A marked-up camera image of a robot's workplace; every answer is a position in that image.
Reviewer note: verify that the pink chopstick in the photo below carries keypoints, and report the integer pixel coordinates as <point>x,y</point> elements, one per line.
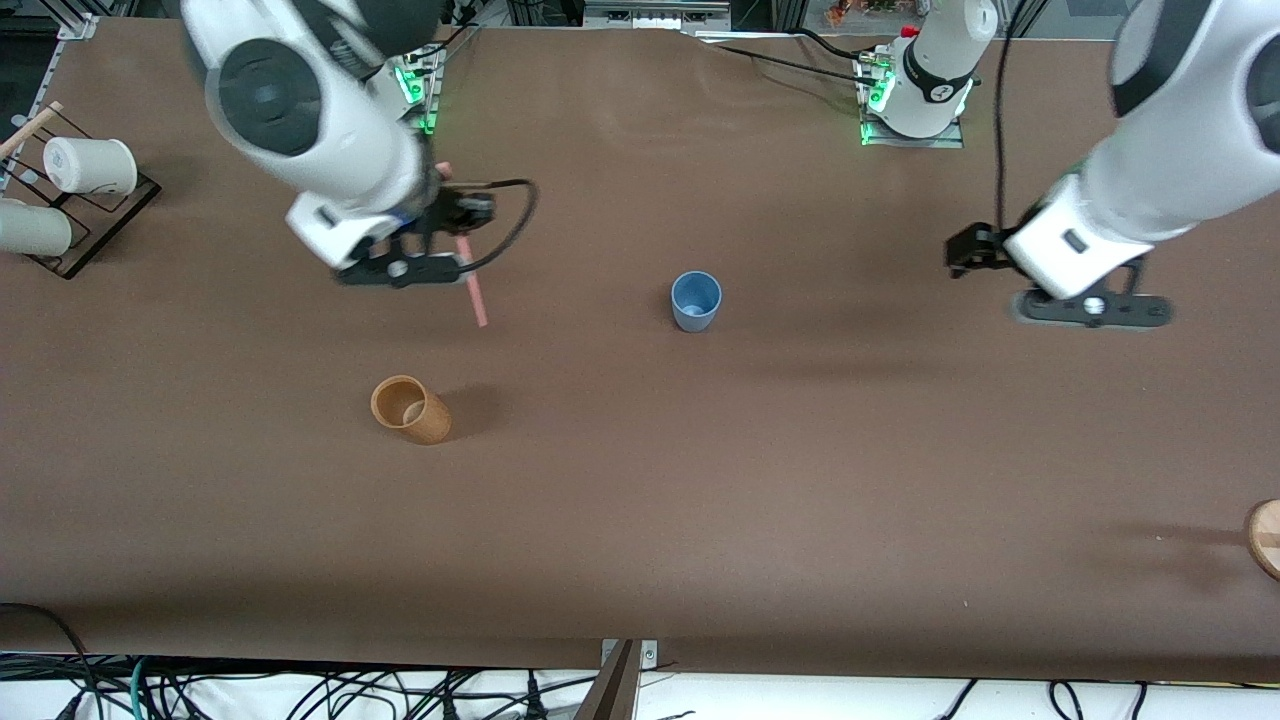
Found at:
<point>478,300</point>

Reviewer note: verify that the blue cup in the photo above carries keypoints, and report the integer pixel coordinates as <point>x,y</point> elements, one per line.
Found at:
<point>695,318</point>

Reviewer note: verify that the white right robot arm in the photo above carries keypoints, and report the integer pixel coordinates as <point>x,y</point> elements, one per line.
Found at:
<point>330,130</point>

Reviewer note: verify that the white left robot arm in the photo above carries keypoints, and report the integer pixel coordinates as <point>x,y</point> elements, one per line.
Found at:
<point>1180,170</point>

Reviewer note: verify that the brown wooden cup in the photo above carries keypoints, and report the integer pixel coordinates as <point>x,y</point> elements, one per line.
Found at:
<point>432,425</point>

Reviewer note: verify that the black cup rack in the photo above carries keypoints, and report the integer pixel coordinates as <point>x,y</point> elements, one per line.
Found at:
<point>120,205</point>

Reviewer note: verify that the white cup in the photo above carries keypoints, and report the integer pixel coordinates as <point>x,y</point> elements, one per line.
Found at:
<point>95,167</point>
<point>30,228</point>

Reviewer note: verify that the grey electronics box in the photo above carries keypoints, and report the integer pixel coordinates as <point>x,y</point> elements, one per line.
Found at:
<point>650,15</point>

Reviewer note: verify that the wooden rack stick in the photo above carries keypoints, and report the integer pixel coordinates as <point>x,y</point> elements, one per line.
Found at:
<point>35,125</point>

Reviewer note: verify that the round wooden disc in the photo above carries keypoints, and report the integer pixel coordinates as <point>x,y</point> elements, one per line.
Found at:
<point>1268,540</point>

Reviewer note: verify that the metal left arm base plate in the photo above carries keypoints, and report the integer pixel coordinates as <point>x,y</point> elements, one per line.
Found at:
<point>940,142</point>

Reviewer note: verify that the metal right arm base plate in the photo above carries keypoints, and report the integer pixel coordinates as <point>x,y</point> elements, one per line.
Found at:
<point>430,90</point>

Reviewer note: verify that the metal table bracket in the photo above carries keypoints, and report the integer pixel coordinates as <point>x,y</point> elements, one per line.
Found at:
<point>625,680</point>

